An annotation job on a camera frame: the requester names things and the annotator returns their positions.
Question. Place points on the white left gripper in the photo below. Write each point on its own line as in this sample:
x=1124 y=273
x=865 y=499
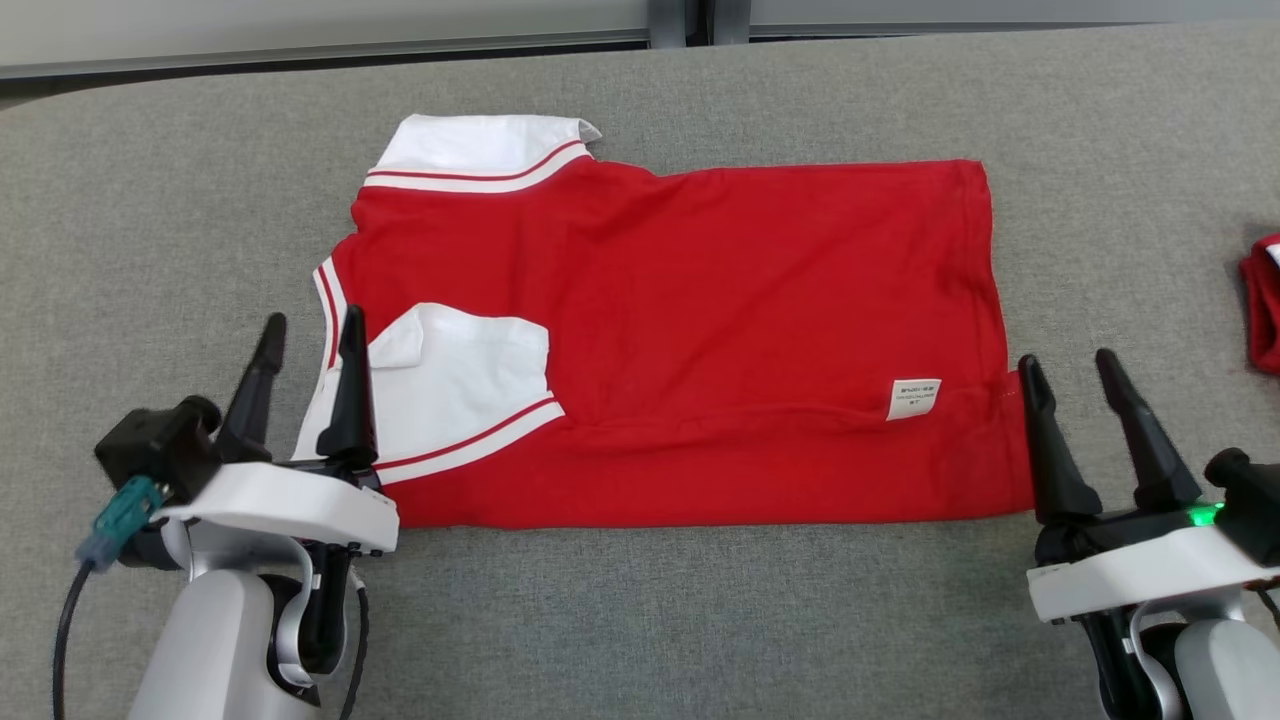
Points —
x=290 y=500

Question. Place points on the red polo shirt white collar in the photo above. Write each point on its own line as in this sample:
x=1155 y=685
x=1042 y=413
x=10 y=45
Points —
x=750 y=300

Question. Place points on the grey partition post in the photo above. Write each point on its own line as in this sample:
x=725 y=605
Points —
x=668 y=20

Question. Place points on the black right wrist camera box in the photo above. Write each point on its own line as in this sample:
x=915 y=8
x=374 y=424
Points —
x=1250 y=500

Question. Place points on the grey partition base rail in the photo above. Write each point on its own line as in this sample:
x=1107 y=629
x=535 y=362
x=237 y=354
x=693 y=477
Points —
x=300 y=52
x=1000 y=28

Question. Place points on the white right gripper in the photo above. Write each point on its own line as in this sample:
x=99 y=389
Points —
x=1130 y=570

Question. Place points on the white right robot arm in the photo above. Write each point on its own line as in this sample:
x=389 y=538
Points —
x=1220 y=670

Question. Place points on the red shorts white trim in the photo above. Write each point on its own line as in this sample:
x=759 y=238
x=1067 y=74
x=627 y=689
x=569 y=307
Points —
x=1265 y=310

